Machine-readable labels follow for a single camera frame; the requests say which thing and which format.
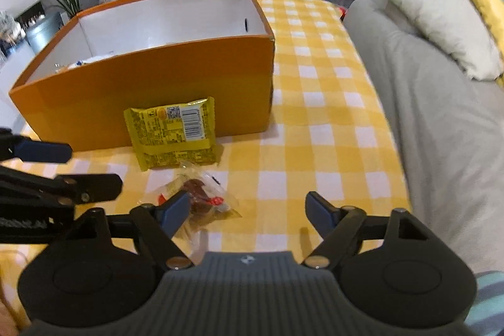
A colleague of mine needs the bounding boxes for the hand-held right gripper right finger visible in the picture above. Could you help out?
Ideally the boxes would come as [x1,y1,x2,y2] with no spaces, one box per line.
[305,191,430,269]

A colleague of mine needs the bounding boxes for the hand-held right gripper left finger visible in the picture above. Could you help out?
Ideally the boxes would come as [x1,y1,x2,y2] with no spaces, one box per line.
[65,190,193,270]

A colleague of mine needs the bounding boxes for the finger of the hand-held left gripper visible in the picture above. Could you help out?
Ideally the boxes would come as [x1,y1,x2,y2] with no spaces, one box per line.
[0,127,74,164]
[0,165,124,205]

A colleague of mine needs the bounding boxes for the clear packet of dried dates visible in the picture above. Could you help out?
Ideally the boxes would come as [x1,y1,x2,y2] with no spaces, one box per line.
[152,161,243,241]

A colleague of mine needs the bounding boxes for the yellow snack packet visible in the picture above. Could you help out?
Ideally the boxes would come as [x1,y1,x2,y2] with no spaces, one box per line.
[123,97,220,172]

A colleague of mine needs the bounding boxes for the orange cardboard box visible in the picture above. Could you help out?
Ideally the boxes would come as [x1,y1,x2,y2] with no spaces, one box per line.
[9,0,275,152]

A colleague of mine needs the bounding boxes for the yellow checkered tablecloth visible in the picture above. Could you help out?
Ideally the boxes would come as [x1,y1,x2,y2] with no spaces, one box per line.
[0,0,414,321]

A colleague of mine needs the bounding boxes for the clear cracker packet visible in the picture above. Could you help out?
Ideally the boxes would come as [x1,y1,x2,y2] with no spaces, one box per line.
[55,60,92,74]

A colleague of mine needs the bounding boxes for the grey metal trash can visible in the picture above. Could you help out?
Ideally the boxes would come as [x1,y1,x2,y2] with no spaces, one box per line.
[26,11,66,55]

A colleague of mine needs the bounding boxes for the grey sofa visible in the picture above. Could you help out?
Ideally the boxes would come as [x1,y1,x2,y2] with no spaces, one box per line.
[342,0,504,276]

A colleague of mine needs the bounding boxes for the striped blue cloth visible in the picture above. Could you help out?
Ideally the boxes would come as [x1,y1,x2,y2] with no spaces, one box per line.
[467,271,504,336]

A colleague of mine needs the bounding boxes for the beige pillow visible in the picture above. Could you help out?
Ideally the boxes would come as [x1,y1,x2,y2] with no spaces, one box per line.
[374,0,504,82]

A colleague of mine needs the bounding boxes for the yellow pillow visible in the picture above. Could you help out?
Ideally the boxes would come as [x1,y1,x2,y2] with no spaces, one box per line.
[461,0,504,88]

